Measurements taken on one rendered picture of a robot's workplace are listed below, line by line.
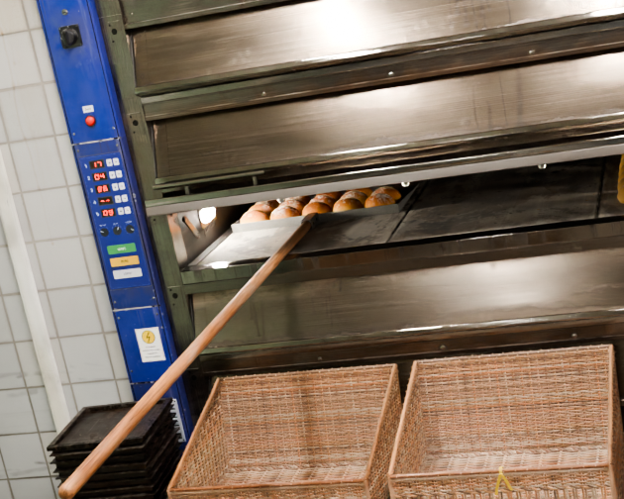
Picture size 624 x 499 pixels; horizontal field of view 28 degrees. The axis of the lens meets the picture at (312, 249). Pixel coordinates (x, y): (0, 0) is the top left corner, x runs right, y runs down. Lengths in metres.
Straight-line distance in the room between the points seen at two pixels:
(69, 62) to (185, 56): 0.34
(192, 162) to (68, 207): 0.42
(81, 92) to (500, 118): 1.17
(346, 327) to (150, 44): 0.96
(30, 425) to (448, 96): 1.69
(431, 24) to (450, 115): 0.24
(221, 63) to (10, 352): 1.17
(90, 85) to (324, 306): 0.91
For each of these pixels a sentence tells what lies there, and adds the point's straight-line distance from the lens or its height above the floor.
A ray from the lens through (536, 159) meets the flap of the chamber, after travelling 3.17.
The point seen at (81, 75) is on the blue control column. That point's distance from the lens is 3.57.
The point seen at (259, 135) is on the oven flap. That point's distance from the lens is 3.45.
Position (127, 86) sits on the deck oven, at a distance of 3.56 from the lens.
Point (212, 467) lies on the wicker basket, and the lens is 3.61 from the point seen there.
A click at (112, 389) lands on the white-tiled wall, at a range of 3.86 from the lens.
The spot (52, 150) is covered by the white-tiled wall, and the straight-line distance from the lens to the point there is 3.69.
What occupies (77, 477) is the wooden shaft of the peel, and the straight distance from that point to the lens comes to 2.33.
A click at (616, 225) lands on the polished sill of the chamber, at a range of 3.35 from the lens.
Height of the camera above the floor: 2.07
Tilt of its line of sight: 14 degrees down
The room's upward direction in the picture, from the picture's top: 11 degrees counter-clockwise
